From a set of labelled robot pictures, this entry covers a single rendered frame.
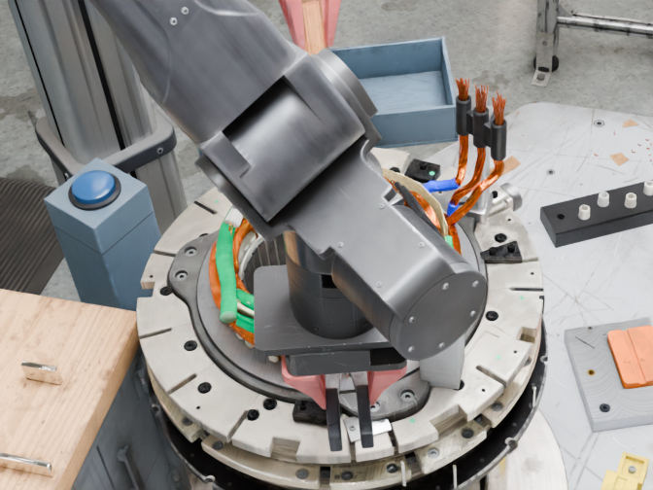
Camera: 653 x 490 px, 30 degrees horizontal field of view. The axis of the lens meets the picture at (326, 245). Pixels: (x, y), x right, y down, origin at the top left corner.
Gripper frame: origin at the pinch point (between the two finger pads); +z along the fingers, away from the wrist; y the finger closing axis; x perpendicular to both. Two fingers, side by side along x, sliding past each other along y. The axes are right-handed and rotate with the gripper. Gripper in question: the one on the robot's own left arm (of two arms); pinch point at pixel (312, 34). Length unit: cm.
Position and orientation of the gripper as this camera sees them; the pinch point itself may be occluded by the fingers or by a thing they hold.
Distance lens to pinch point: 79.7
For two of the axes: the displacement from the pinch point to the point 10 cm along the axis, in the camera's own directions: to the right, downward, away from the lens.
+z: 1.1, 9.0, 4.3
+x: -2.5, -4.0, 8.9
